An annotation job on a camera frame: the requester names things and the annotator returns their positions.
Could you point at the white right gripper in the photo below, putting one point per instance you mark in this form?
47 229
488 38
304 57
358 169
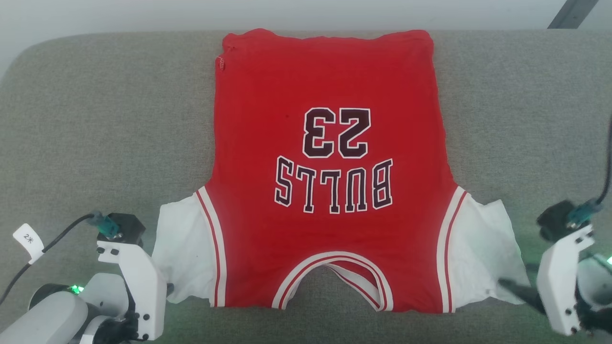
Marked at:
559 282

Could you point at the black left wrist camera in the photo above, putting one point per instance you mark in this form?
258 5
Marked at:
126 227

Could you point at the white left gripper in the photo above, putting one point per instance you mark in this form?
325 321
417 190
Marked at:
143 291

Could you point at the red white basketball jersey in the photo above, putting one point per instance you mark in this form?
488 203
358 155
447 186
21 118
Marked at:
330 220

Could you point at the dark grey metal bar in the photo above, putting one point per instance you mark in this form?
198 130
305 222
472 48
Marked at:
571 13

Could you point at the grey fabric sofa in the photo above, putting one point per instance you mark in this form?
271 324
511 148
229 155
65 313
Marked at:
105 143

